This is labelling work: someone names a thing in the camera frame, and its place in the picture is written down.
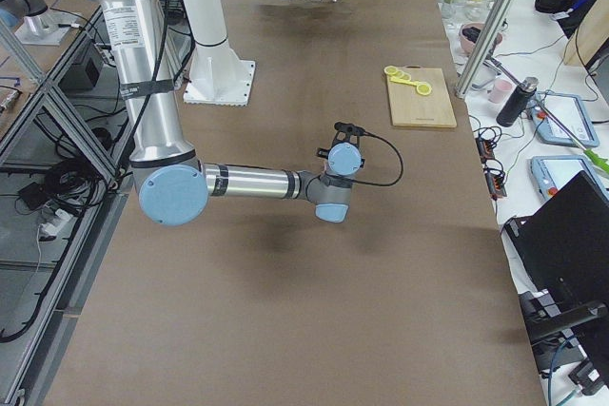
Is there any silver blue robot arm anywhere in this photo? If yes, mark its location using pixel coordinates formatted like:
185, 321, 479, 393
94, 0, 363, 226

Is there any pink cup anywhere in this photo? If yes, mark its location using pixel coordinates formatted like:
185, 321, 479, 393
488, 78, 513, 104

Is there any outer lemon slice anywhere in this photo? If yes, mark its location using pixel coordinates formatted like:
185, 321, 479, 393
383, 66, 400, 76

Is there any yellow plastic knife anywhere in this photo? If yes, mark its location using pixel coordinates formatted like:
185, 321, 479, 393
390, 76, 431, 91

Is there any lemon slice on knife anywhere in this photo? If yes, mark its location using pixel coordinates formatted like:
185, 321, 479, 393
416, 85, 432, 96

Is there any bamboo cutting board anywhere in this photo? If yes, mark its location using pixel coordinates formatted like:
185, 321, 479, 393
385, 66, 457, 128

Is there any pink bowl with cloth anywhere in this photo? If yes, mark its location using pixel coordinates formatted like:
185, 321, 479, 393
459, 22, 484, 55

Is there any black water bottle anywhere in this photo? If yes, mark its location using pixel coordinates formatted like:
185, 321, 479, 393
496, 77, 539, 127

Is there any blue teach pendant far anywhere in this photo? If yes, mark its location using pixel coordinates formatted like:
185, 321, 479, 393
530, 91, 599, 147

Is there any blue teach pendant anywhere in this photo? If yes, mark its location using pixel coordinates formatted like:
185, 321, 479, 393
530, 91, 599, 147
529, 155, 606, 202

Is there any blue teach pendant near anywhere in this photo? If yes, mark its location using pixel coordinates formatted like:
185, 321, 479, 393
529, 155, 606, 202

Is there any black laptop monitor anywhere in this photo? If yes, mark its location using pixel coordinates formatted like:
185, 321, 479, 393
503, 171, 608, 382

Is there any white camera pillar base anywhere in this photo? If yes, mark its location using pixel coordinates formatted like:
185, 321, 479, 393
183, 0, 256, 106

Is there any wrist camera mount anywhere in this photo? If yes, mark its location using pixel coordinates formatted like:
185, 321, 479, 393
316, 122, 365, 159

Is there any aluminium frame post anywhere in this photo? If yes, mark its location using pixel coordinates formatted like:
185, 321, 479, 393
455, 0, 515, 99

